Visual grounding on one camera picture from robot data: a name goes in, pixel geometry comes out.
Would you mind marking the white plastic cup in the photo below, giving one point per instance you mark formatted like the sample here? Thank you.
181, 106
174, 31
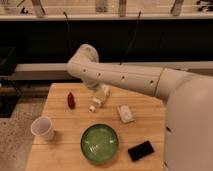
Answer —
42, 127

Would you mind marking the black smartphone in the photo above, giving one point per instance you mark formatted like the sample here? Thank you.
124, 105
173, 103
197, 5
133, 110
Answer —
140, 151

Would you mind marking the black equipment at left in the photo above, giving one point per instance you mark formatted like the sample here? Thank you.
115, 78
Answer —
8, 63

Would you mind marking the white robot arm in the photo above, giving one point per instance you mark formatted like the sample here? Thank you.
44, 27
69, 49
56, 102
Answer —
187, 98

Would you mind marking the clear plastic bottle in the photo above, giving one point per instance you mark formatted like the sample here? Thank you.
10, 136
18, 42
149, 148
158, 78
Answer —
101, 95

